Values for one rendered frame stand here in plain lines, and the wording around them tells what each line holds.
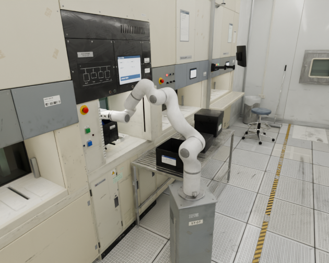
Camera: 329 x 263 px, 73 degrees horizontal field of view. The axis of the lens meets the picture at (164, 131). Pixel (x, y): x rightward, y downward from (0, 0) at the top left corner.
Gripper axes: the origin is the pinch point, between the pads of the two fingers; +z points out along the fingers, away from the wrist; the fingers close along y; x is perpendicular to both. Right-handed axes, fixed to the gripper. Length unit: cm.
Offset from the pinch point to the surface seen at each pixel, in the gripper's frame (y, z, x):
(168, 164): 19, -57, -43
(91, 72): -18.2, -18.7, 35.8
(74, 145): -40.2, -18.5, -9.9
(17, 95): -68, -19, 29
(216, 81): 337, 11, -17
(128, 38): 24, -19, 58
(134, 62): 29, -19, 40
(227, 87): 337, -13, -29
